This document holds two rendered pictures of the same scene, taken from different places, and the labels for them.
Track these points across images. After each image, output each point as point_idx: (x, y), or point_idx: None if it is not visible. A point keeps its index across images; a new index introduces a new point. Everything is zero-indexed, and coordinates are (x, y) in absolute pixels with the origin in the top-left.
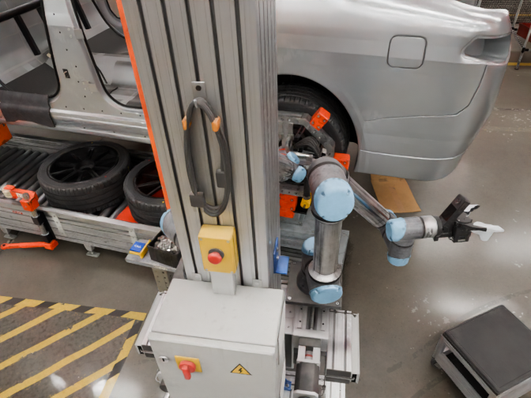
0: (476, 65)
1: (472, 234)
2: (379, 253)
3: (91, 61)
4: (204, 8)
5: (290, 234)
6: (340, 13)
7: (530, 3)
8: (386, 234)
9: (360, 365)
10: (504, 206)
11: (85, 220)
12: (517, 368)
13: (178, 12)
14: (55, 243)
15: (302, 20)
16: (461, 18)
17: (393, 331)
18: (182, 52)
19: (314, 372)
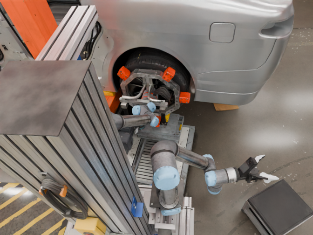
0: (268, 40)
1: (269, 122)
2: (213, 139)
3: (18, 39)
4: (26, 144)
5: (159, 134)
6: (175, 8)
7: None
8: (205, 180)
9: (201, 213)
10: (289, 101)
11: None
12: (289, 221)
13: (8, 145)
14: None
15: (150, 13)
16: (258, 10)
17: (220, 190)
18: (23, 161)
19: None
